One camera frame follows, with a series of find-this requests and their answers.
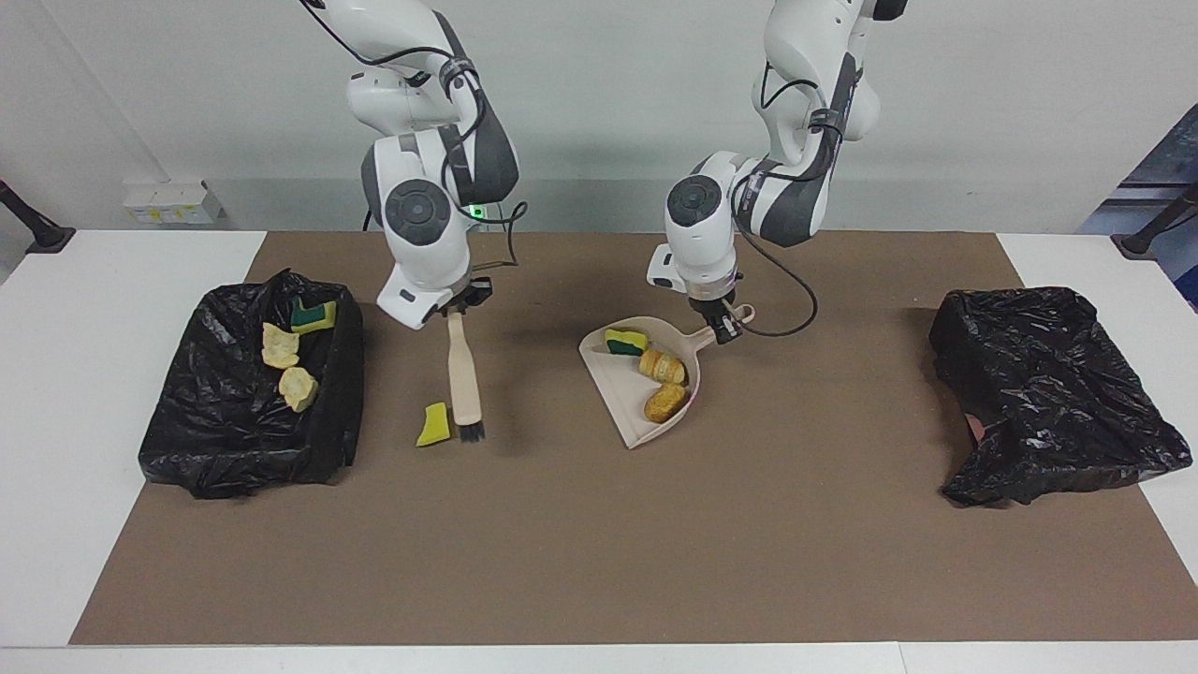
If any golden croissant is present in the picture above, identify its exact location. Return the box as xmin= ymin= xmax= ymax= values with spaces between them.
xmin=261 ymin=322 xmax=301 ymax=369
xmin=638 ymin=348 xmax=687 ymax=386

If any beige hand brush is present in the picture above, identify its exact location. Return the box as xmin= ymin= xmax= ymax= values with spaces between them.
xmin=446 ymin=311 xmax=486 ymax=444

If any brown oblong bread roll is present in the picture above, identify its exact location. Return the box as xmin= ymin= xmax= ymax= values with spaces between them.
xmin=643 ymin=382 xmax=692 ymax=424

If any beige plastic dustpan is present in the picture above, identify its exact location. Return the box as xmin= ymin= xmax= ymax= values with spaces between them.
xmin=578 ymin=304 xmax=755 ymax=450

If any pale bread chunk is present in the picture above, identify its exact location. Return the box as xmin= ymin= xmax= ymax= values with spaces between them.
xmin=278 ymin=366 xmax=319 ymax=413

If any black bag lined trash bin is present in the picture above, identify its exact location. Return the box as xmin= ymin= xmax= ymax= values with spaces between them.
xmin=139 ymin=269 xmax=366 ymax=499
xmin=929 ymin=286 xmax=1193 ymax=507

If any brown table mat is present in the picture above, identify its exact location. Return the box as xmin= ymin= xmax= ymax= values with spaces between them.
xmin=70 ymin=231 xmax=1198 ymax=645

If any blue grey cabinet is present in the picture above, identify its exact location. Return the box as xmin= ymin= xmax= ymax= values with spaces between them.
xmin=1076 ymin=103 xmax=1198 ymax=312

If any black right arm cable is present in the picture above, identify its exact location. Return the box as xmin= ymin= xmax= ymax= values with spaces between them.
xmin=299 ymin=0 xmax=530 ymax=274

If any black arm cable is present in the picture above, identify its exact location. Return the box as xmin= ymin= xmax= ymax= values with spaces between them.
xmin=299 ymin=0 xmax=530 ymax=274
xmin=730 ymin=47 xmax=820 ymax=338

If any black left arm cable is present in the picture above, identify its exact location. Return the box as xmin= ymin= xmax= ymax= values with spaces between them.
xmin=730 ymin=47 xmax=820 ymax=338

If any white wall socket box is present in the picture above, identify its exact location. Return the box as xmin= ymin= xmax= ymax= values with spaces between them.
xmin=123 ymin=180 xmax=226 ymax=226

